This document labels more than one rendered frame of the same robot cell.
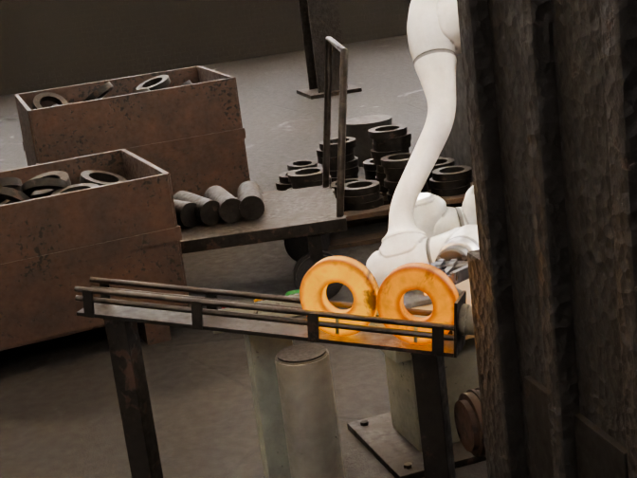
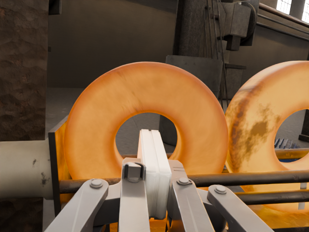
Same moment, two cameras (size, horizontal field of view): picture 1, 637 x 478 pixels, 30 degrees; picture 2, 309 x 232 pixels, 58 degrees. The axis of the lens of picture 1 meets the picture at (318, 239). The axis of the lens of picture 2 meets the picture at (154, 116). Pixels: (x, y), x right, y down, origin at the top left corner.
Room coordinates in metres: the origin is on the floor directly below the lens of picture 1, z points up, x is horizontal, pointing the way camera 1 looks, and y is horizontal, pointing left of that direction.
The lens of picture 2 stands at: (2.37, -0.29, 0.78)
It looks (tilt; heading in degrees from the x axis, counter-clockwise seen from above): 11 degrees down; 152
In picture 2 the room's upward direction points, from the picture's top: 6 degrees clockwise
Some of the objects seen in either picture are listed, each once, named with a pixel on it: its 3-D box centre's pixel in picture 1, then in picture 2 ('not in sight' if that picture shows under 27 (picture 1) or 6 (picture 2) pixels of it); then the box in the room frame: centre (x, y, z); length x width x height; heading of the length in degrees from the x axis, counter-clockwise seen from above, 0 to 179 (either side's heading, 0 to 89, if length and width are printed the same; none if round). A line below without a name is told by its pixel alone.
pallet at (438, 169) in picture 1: (392, 173); not in sight; (5.62, -0.40, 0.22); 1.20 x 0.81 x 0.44; 98
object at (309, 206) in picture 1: (208, 179); not in sight; (4.70, 0.41, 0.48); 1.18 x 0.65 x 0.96; 93
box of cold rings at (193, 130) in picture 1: (132, 156); not in sight; (6.13, 0.91, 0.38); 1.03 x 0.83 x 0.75; 106
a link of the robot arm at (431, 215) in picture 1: (423, 234); not in sight; (3.06, -0.28, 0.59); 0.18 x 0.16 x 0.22; 92
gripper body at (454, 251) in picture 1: (450, 266); not in sight; (2.36, -0.27, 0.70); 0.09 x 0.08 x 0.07; 159
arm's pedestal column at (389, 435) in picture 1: (433, 385); not in sight; (3.06, -0.26, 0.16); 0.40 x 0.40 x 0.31; 17
